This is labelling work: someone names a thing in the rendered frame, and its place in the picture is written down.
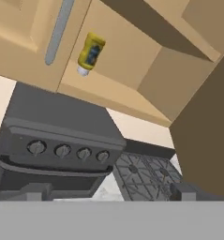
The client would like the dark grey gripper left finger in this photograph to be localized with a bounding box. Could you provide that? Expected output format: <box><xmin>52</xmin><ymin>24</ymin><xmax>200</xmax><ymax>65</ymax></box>
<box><xmin>0</xmin><ymin>182</ymin><xmax>53</xmax><ymax>202</ymax></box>

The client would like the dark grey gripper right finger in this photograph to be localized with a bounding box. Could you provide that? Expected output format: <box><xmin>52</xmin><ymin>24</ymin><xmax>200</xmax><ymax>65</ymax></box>
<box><xmin>169</xmin><ymin>183</ymin><xmax>224</xmax><ymax>202</ymax></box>

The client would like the tan cabinet door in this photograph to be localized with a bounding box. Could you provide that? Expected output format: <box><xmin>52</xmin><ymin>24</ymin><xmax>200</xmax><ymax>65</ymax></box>
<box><xmin>0</xmin><ymin>0</ymin><xmax>93</xmax><ymax>94</ymax></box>
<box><xmin>169</xmin><ymin>46</ymin><xmax>224</xmax><ymax>201</ymax></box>

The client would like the yellow mustard bottle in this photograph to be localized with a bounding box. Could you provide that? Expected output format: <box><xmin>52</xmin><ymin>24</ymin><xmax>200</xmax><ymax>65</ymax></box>
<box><xmin>76</xmin><ymin>31</ymin><xmax>107</xmax><ymax>78</ymax></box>

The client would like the dark grey stove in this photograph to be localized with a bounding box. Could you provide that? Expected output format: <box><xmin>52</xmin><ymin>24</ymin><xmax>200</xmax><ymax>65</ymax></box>
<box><xmin>0</xmin><ymin>116</ymin><xmax>185</xmax><ymax>202</ymax></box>

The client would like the grey stove knob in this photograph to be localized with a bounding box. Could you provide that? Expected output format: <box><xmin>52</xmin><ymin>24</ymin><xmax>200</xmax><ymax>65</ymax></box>
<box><xmin>26</xmin><ymin>139</ymin><xmax>49</xmax><ymax>158</ymax></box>
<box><xmin>95</xmin><ymin>150</ymin><xmax>111</xmax><ymax>164</ymax></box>
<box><xmin>76</xmin><ymin>146</ymin><xmax>93</xmax><ymax>162</ymax></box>
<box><xmin>53</xmin><ymin>142</ymin><xmax>72</xmax><ymax>159</ymax></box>

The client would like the dark grey oven door handle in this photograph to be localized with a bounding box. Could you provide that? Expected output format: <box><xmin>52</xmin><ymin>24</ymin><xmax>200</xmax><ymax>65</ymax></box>
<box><xmin>0</xmin><ymin>155</ymin><xmax>114</xmax><ymax>178</ymax></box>

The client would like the tan open wall cabinet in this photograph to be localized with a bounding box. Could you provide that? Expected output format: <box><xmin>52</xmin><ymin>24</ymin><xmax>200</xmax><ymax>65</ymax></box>
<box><xmin>56</xmin><ymin>0</ymin><xmax>224</xmax><ymax>128</ymax></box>

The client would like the grey cabinet door handle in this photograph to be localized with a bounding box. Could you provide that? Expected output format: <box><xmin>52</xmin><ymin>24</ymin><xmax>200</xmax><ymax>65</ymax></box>
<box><xmin>44</xmin><ymin>0</ymin><xmax>76</xmax><ymax>67</ymax></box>

